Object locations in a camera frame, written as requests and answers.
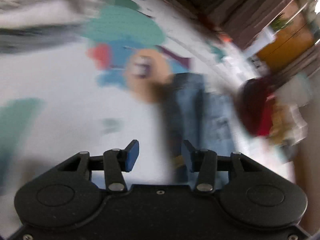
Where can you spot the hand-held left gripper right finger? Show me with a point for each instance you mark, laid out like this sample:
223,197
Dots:
189,156

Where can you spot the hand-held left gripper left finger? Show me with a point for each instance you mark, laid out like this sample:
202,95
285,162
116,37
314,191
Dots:
132,155

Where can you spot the blue denim garment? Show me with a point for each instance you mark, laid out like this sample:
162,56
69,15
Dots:
200,110

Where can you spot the dark red garment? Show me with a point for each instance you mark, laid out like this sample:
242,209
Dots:
252,110

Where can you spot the yellow printed garment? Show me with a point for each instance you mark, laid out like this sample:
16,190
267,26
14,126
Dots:
278,122

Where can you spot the cartoon printed play mat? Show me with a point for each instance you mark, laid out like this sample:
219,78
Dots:
62,80

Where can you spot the pink striped curtain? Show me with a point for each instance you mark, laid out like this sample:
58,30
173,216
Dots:
245,17

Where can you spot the orange cabinet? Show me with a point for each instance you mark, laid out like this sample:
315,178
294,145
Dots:
287,42

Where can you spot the folded grey garment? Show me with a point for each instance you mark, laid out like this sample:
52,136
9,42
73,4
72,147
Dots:
32,40

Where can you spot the green plant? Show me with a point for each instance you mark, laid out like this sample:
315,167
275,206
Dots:
281,22

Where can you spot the folded white quilted garment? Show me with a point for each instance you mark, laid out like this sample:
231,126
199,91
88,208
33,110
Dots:
37,5

